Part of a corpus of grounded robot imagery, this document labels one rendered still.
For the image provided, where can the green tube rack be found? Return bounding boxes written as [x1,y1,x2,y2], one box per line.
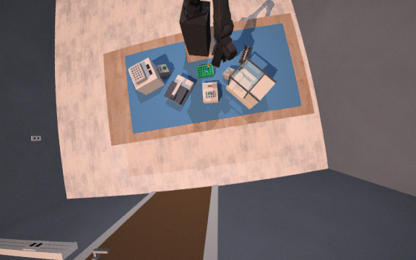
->
[196,64,214,78]

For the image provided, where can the blue bench mat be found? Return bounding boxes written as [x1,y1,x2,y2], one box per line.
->
[125,24,302,134]

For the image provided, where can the cream block with rows of round holes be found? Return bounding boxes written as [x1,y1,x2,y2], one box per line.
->
[128,58,171,95]

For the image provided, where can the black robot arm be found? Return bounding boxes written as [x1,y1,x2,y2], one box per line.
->
[183,0,238,68]

